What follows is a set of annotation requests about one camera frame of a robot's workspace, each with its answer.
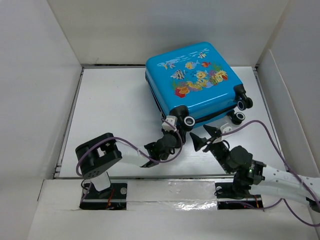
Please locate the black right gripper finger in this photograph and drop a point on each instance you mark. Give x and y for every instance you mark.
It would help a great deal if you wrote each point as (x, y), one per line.
(198, 142)
(214, 132)

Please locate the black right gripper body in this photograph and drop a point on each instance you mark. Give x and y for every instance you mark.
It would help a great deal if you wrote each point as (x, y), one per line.
(220, 151)

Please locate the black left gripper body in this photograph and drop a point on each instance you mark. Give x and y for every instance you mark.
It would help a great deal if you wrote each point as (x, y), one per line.
(174, 133)

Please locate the blue hard-shell suitcase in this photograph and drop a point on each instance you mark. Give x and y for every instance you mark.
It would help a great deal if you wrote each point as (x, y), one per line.
(196, 85)

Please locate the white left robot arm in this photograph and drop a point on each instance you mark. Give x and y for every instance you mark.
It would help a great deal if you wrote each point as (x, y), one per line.
(96, 156)

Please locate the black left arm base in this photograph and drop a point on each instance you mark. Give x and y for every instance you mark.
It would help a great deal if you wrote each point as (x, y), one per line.
(115, 198)

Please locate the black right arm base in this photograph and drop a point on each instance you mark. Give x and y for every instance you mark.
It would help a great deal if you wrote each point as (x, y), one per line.
(227, 199)

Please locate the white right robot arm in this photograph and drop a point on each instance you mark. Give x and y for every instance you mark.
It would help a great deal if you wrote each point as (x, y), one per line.
(253, 177)

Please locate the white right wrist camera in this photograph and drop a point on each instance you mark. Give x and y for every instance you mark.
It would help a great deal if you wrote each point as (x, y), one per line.
(225, 128)

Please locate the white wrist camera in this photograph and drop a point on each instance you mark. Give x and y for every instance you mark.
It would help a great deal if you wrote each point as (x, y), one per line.
(225, 128)
(169, 123)

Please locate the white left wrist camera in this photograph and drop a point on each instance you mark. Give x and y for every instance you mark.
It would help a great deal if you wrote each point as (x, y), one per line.
(169, 123)

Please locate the aluminium mounting rail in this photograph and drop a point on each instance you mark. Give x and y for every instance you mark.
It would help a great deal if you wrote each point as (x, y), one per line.
(204, 177)

